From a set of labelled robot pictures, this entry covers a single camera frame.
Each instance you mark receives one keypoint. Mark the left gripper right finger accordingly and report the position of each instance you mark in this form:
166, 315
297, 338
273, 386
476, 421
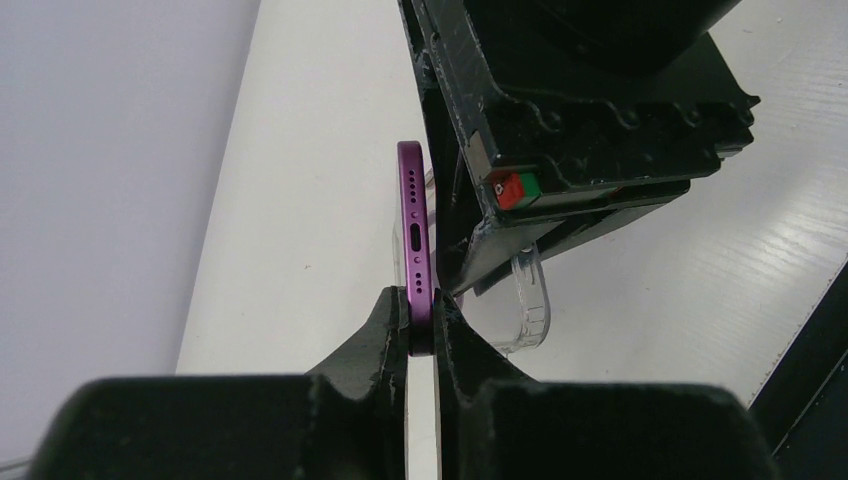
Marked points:
496, 422

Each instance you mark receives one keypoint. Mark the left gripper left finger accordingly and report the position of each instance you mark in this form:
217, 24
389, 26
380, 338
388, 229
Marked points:
342, 419

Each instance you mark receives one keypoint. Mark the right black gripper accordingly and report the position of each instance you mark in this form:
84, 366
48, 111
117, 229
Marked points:
552, 123

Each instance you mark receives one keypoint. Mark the black smartphone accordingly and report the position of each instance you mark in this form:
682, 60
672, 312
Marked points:
414, 228

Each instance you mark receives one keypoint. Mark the clear phone case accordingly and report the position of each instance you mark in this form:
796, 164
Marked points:
533, 305

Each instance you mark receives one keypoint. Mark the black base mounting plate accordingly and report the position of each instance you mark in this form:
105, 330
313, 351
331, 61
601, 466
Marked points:
802, 407

